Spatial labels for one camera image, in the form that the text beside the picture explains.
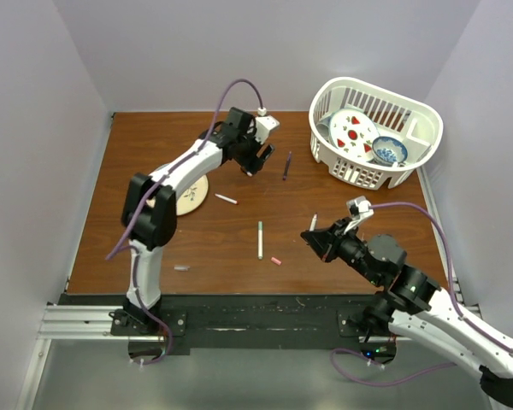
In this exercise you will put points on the strawberry pattern plate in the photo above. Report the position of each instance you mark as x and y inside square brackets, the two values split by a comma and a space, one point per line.
[352, 132]

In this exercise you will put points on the white plastic dish basket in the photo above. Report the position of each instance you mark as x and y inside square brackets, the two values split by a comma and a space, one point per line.
[418, 126]

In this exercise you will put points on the round pastel plate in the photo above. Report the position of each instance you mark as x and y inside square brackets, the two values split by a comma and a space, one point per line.
[193, 197]

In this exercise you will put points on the blue and white bowl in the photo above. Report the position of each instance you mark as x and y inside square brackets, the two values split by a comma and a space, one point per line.
[388, 151]

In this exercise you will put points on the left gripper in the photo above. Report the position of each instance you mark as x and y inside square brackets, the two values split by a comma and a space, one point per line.
[254, 163]

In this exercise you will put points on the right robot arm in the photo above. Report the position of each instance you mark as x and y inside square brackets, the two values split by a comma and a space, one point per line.
[411, 304]

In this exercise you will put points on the red-tipped white marker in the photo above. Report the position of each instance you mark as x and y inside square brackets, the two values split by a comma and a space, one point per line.
[226, 199]

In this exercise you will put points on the white marker with green end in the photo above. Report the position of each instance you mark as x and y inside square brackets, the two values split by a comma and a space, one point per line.
[260, 242]

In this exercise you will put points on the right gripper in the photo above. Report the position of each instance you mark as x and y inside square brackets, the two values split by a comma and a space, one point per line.
[325, 242]

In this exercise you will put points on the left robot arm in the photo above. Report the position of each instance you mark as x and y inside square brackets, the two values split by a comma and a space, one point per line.
[150, 209]

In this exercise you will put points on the purple pen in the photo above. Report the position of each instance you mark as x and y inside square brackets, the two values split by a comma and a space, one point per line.
[287, 166]

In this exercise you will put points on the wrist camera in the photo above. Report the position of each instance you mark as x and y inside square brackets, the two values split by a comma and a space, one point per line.
[360, 210]
[265, 125]

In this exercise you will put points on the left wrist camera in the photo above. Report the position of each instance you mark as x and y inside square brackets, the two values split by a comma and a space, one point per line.
[265, 125]

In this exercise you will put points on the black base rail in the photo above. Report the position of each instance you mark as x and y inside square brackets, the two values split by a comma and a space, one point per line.
[252, 322]

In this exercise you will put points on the small black-tipped white marker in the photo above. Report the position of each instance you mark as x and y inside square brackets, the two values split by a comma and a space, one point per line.
[313, 222]

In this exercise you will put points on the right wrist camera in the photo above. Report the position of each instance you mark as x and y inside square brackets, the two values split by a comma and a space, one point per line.
[360, 210]

